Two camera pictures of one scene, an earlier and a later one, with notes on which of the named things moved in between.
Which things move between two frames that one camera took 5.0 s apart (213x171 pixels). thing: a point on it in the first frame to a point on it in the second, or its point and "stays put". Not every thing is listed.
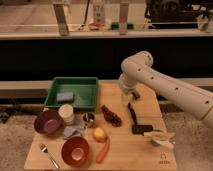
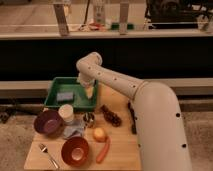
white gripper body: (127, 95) to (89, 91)
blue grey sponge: (64, 96) stays put
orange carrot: (104, 150) stays put
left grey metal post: (61, 19) stays put
